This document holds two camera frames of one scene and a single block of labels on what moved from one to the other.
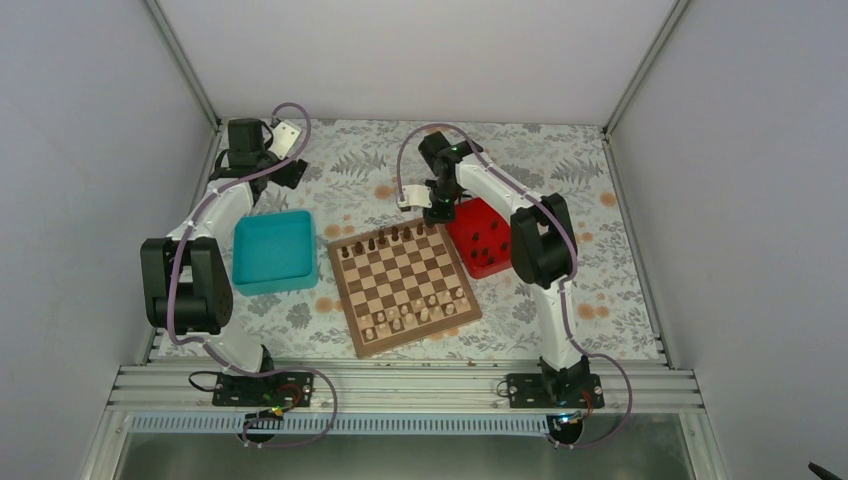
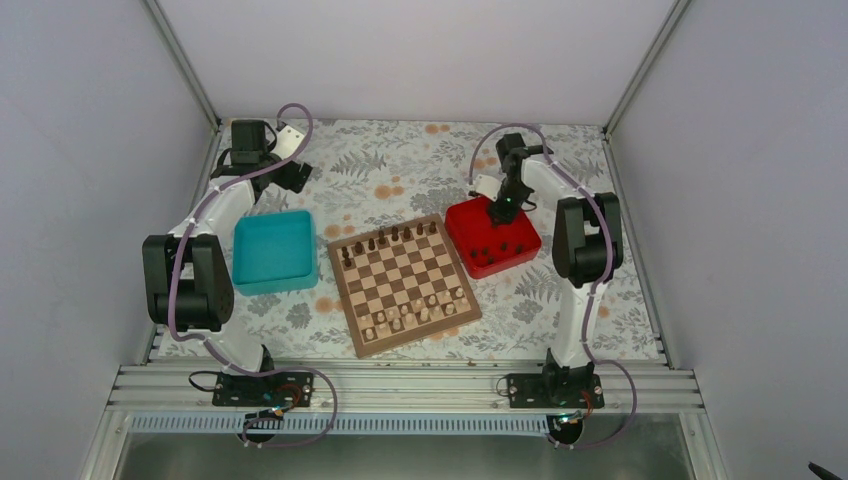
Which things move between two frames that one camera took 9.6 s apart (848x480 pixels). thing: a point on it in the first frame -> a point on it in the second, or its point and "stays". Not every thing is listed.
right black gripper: [433, 217] -> [507, 216]
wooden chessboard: [400, 285] stays
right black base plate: [528, 391] stays
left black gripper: [283, 177] stays
